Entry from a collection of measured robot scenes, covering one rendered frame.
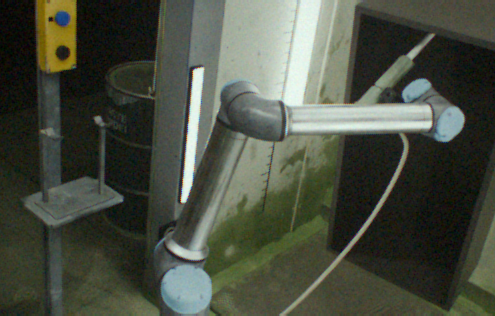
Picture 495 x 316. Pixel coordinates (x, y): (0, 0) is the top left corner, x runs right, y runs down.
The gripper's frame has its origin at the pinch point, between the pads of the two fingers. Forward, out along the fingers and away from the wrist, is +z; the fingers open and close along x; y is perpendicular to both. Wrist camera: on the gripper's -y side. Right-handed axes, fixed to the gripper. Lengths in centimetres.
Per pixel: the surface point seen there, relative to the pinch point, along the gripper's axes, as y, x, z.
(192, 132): -21, -52, 55
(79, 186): -42, -98, 56
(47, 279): -20, -139, 67
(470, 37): -9.6, 26.8, -29.2
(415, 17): -18.3, 24.8, -11.0
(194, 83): -37, -37, 50
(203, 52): -42, -25, 52
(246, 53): -23, -10, 64
